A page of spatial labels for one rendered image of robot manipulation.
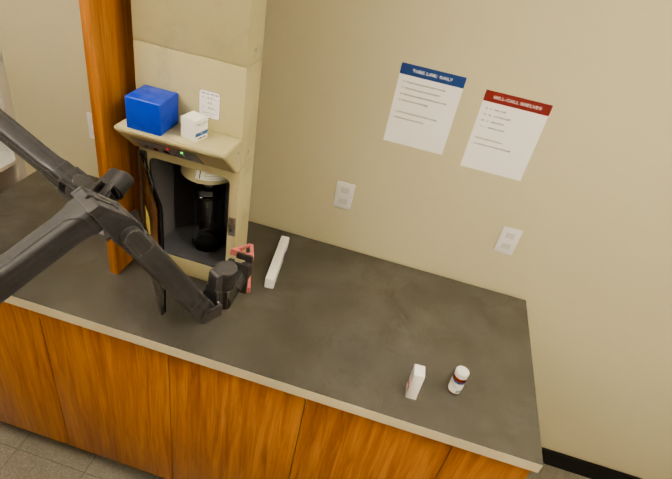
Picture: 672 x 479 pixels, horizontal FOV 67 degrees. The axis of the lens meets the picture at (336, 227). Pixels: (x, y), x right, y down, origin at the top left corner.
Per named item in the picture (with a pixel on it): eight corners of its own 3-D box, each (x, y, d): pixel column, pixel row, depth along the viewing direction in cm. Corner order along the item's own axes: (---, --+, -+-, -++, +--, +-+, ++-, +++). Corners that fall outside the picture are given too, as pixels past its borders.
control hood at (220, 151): (138, 141, 150) (136, 110, 145) (240, 170, 147) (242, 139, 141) (115, 158, 141) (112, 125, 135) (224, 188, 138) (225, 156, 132)
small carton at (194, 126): (193, 130, 141) (193, 110, 137) (207, 136, 139) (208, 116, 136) (180, 136, 137) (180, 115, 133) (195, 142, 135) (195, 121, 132)
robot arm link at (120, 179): (65, 198, 133) (69, 181, 127) (90, 169, 140) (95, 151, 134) (108, 221, 136) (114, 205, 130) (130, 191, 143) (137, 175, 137)
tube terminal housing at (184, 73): (180, 225, 198) (178, 20, 154) (258, 248, 194) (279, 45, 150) (145, 263, 177) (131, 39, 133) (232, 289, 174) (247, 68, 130)
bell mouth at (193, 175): (196, 152, 170) (196, 137, 167) (246, 165, 168) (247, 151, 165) (170, 175, 156) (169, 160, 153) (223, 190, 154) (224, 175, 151)
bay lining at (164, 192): (187, 212, 193) (187, 126, 172) (252, 230, 190) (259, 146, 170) (153, 248, 173) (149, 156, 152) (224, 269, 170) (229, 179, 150)
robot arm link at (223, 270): (184, 304, 132) (203, 324, 128) (184, 270, 125) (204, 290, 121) (222, 286, 140) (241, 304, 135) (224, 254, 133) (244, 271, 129)
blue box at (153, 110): (146, 114, 144) (144, 83, 139) (179, 123, 143) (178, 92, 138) (126, 127, 136) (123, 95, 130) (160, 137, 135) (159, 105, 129)
